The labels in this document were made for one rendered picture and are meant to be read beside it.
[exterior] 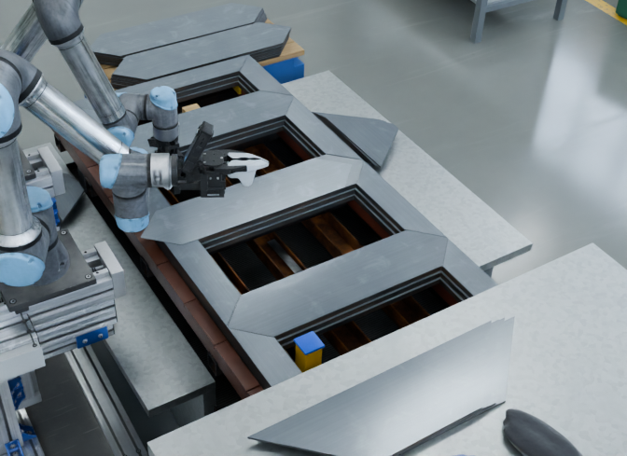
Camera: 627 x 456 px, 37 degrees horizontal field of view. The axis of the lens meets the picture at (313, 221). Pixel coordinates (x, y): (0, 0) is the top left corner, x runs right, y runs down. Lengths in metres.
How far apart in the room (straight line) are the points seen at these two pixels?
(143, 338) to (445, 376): 0.98
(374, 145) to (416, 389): 1.37
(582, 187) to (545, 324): 2.33
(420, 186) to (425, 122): 1.71
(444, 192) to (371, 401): 1.26
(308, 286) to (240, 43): 1.41
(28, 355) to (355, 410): 0.83
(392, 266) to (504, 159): 2.09
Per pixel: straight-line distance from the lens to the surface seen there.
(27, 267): 2.22
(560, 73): 5.51
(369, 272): 2.68
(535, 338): 2.33
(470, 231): 3.05
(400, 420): 2.07
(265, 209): 2.87
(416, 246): 2.78
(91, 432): 3.17
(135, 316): 2.82
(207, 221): 2.83
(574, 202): 4.53
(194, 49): 3.71
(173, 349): 2.72
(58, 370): 3.35
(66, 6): 2.52
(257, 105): 3.34
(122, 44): 3.77
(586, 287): 2.50
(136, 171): 2.06
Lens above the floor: 2.69
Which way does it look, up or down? 40 degrees down
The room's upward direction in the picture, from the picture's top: 3 degrees clockwise
